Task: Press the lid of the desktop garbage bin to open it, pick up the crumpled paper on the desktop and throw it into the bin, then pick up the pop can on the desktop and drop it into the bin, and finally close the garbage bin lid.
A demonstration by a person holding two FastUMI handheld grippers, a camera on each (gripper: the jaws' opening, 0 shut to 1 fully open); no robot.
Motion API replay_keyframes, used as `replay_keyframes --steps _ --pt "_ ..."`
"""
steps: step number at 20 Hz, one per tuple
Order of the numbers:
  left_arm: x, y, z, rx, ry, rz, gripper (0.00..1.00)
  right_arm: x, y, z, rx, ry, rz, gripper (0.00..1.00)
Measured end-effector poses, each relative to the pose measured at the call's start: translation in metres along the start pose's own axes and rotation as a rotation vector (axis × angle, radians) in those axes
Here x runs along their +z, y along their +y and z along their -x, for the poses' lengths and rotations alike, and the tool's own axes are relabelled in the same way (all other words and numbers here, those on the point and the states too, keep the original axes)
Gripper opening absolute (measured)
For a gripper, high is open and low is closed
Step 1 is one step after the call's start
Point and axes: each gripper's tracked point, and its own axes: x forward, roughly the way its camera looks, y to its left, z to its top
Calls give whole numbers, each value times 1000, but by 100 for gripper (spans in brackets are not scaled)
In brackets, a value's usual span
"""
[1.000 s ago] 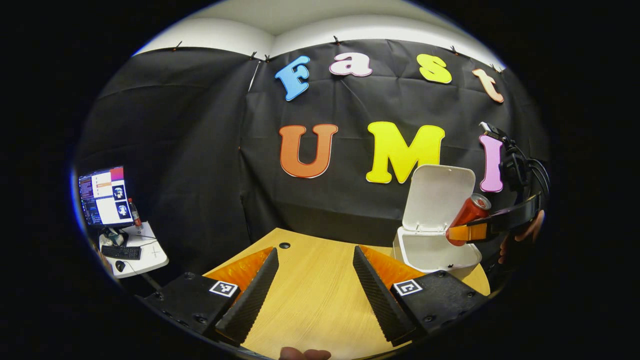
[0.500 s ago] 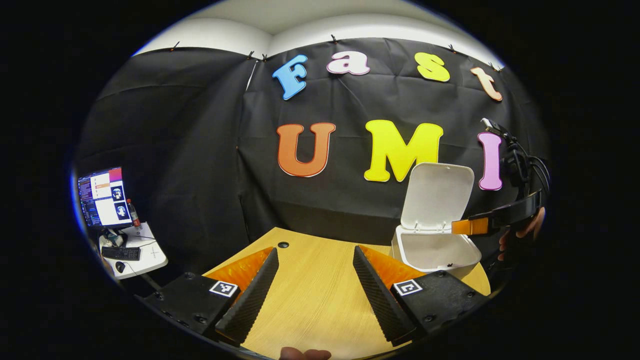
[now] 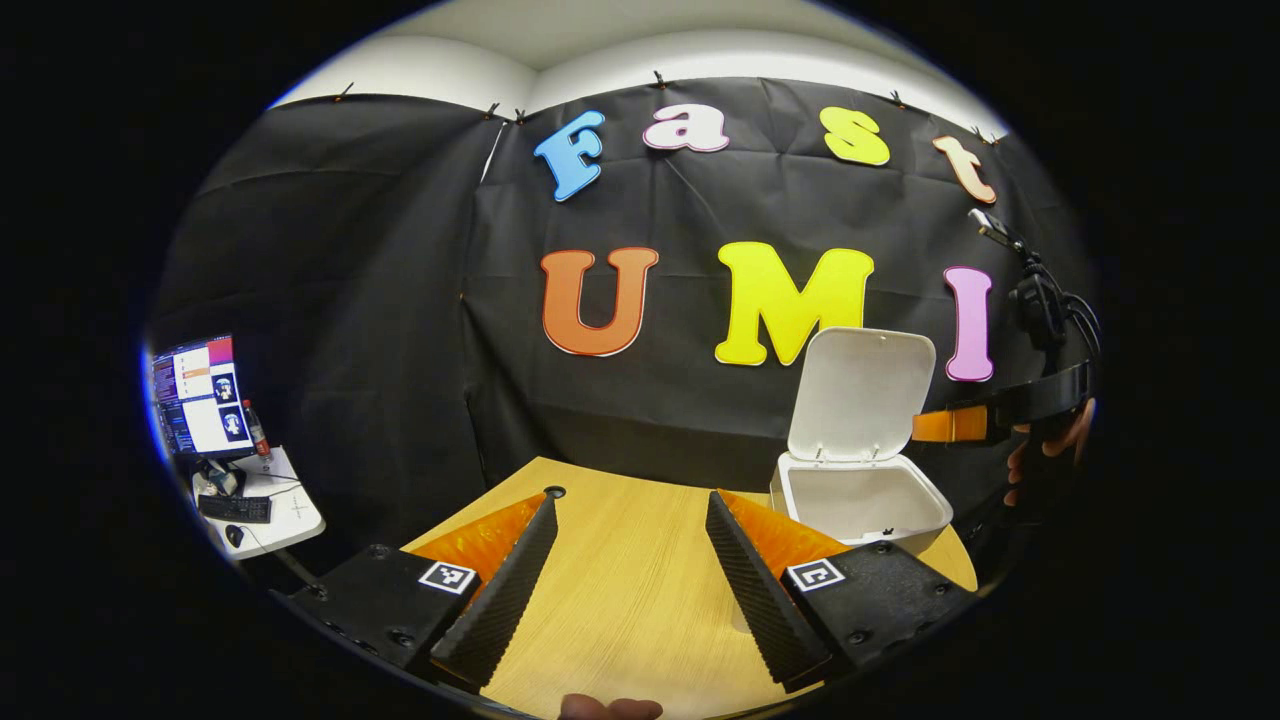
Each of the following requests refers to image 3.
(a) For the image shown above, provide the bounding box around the white side table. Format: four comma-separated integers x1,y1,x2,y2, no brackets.
190,445,327,561

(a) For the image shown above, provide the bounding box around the white desktop garbage bin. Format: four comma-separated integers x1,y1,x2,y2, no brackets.
769,327,954,557

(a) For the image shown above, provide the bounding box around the black backdrop cloth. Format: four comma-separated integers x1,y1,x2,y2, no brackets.
150,78,1101,591

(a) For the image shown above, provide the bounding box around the black keyboard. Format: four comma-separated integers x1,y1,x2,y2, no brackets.
197,494,274,525

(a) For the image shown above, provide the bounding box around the wooden desktop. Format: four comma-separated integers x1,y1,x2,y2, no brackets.
400,457,979,719

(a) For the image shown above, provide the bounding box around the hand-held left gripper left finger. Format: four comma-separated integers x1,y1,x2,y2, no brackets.
288,492,560,693

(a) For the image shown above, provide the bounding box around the computer monitor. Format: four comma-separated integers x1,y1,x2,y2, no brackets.
150,334,242,458

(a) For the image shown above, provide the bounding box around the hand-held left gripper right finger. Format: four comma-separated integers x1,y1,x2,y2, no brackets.
705,489,978,694

